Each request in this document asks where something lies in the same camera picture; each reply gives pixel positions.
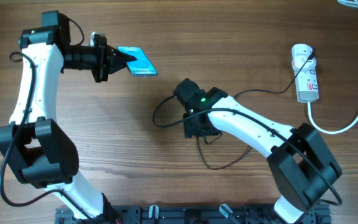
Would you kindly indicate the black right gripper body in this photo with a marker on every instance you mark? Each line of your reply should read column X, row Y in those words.
column 191, row 127

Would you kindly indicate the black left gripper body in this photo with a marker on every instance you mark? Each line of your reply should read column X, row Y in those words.
column 100, row 73

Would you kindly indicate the blue Galaxy smartphone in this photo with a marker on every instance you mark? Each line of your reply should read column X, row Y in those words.
column 142, row 66

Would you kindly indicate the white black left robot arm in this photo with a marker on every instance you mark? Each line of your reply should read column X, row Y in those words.
column 33, row 145

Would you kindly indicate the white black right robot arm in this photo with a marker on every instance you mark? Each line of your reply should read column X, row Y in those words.
column 302, row 165

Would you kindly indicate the white power strip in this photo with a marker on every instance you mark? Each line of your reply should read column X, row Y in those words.
column 304, row 67

